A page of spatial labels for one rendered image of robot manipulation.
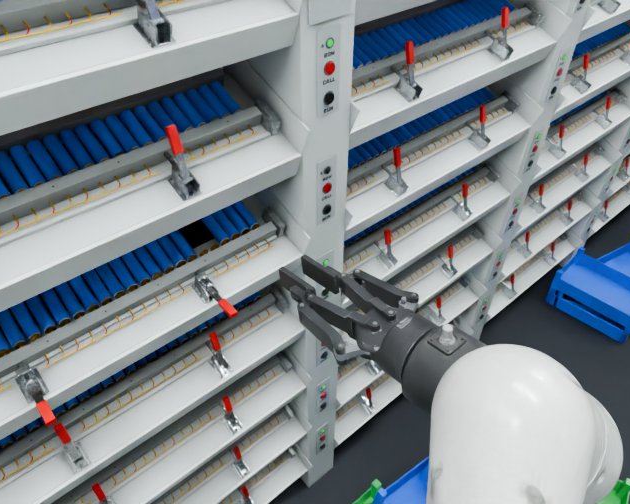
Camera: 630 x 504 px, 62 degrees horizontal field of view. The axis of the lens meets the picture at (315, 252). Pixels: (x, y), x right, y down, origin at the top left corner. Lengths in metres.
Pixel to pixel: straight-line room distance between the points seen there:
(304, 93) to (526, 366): 0.49
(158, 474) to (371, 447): 0.77
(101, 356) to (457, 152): 0.81
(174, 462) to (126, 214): 0.59
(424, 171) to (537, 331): 1.14
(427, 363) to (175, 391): 0.55
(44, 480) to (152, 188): 0.49
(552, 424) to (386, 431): 1.39
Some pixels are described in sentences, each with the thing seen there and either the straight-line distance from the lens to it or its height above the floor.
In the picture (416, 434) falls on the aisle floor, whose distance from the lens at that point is 1.75.
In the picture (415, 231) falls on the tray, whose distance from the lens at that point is 1.25.
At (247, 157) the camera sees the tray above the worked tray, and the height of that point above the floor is 1.11.
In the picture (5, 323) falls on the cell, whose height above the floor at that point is 0.96.
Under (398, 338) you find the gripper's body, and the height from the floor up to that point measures 1.07.
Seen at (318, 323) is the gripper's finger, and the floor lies 1.04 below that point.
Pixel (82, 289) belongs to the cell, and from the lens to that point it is 0.83.
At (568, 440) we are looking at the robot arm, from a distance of 0.37.
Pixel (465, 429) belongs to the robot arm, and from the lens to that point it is 0.37.
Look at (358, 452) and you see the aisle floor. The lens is 1.70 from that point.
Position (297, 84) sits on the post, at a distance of 0.74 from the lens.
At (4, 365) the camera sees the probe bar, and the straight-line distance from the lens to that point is 0.80.
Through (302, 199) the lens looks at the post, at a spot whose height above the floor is 1.02.
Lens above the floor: 1.50
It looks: 42 degrees down
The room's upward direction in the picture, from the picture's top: straight up
